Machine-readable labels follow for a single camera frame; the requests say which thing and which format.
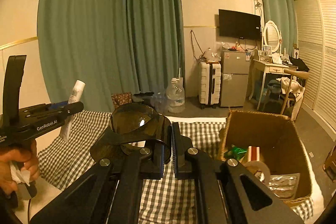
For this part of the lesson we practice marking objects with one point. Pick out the white bed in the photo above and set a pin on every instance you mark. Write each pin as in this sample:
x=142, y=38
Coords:
x=199, y=119

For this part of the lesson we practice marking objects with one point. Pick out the white shutter wardrobe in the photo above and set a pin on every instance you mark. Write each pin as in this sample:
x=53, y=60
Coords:
x=320, y=56

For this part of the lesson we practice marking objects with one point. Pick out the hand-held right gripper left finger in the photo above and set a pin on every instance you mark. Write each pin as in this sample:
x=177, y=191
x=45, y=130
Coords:
x=157, y=161

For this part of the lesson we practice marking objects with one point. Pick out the oval white mirror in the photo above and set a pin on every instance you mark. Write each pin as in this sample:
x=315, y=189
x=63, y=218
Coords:
x=271, y=35

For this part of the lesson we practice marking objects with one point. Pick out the white tube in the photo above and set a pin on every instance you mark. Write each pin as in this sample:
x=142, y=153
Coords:
x=77, y=90

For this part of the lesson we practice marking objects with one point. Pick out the pack of water bottles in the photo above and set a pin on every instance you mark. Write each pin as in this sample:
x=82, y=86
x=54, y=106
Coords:
x=158, y=103

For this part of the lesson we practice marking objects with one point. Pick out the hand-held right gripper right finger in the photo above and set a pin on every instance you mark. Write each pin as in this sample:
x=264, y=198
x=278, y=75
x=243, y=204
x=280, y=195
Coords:
x=175, y=146

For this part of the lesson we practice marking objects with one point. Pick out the small picture frame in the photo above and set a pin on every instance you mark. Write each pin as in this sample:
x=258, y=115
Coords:
x=267, y=50

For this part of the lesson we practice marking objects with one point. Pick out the white suitcase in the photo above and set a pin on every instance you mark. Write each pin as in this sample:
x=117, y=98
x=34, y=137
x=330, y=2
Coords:
x=208, y=85

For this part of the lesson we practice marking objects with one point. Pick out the wide green curtain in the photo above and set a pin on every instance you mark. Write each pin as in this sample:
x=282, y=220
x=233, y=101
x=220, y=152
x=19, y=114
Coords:
x=92, y=29

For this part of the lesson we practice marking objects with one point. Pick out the green packet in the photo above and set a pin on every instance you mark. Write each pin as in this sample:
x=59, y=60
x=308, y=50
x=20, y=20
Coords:
x=235, y=151

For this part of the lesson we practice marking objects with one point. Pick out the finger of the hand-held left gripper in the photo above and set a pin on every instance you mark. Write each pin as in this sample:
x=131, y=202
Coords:
x=74, y=108
x=57, y=106

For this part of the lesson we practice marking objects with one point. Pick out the white tape roll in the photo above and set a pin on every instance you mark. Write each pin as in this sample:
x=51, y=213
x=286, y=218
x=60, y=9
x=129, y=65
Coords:
x=258, y=165

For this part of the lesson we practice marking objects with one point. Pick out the narrow green curtain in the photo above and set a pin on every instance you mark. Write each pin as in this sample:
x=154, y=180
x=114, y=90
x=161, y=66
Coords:
x=278, y=3

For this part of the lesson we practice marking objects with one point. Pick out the checked cloth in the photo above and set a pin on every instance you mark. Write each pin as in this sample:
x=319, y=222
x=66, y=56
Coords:
x=168, y=200

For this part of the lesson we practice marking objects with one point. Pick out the large clear water jug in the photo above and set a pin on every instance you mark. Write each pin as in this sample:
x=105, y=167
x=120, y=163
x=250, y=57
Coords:
x=176, y=98

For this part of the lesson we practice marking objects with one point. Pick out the white dressing table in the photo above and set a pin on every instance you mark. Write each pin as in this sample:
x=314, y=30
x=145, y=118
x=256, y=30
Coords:
x=273, y=66

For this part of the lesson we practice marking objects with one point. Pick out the dark tinted plastic bowl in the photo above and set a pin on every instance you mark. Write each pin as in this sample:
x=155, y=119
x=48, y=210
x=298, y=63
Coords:
x=131, y=121

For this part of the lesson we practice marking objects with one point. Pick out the brown cardboard box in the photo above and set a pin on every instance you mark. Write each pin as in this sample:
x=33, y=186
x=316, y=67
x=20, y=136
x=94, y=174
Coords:
x=275, y=134

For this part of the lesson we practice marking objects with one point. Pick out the person's left hand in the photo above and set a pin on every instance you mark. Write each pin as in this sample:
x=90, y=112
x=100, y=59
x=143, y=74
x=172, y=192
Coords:
x=13, y=159

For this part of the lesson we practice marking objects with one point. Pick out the black wall television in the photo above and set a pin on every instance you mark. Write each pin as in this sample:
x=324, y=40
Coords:
x=239, y=24

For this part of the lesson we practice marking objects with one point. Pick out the tan striped box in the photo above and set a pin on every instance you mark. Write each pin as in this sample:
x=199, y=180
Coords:
x=253, y=153

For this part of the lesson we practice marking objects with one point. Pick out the black clothes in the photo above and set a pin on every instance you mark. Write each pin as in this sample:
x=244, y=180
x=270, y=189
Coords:
x=299, y=62

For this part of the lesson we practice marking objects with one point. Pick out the wooden chair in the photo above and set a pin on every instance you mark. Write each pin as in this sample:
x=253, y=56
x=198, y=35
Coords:
x=294, y=73

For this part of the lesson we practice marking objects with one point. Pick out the patterned brown bag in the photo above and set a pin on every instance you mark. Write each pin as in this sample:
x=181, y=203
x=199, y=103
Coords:
x=121, y=100

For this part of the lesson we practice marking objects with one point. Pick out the white cloth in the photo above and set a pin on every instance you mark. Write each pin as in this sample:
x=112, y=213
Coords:
x=290, y=86

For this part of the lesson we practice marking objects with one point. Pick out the clear plastic bag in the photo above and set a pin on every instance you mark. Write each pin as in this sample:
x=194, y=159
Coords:
x=212, y=54

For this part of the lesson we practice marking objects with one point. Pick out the silver foil packet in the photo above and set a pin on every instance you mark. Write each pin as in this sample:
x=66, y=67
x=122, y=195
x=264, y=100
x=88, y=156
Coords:
x=283, y=184

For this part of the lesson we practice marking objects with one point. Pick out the grey small fridge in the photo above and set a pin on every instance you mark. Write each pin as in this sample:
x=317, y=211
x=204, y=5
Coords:
x=235, y=79

